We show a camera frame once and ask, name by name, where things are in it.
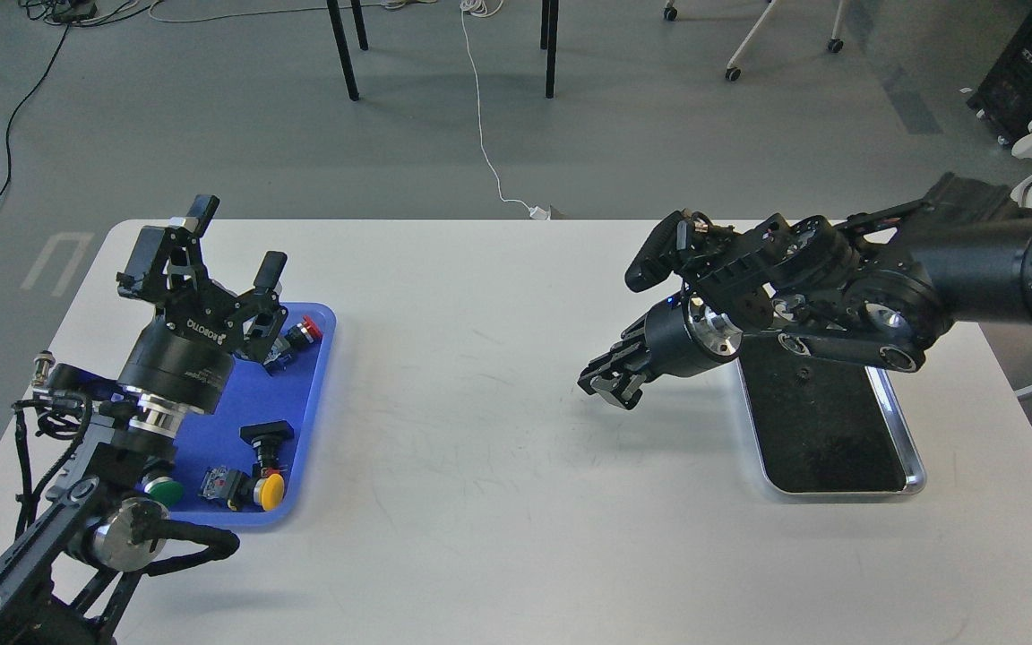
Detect green push button switch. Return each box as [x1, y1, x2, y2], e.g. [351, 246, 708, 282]
[141, 458, 185, 509]

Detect white cable on floor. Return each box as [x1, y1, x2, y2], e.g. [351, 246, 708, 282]
[150, 0, 551, 220]

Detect white rolling chair base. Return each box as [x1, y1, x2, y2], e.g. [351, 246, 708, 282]
[662, 1, 849, 82]

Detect blue plastic tray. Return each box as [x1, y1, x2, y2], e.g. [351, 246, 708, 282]
[169, 302, 337, 529]

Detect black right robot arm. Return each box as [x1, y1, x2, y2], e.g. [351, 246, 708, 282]
[578, 173, 1032, 409]

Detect metal tray with black mat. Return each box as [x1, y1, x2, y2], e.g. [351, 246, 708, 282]
[737, 335, 926, 502]

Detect yellow push button switch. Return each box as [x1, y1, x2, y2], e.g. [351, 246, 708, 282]
[249, 469, 287, 512]

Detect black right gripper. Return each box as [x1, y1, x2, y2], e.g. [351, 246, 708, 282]
[578, 299, 743, 409]

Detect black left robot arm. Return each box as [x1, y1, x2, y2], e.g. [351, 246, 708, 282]
[0, 195, 288, 644]

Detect black push button switch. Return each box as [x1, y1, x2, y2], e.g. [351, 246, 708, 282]
[240, 420, 295, 472]

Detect small switch contact block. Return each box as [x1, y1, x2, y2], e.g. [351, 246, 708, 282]
[198, 466, 249, 505]

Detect red push button switch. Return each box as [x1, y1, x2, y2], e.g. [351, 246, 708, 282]
[282, 314, 323, 354]

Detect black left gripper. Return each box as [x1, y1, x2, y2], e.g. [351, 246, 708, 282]
[117, 195, 288, 414]

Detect black table legs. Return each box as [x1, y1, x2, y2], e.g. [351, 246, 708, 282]
[325, 0, 561, 102]

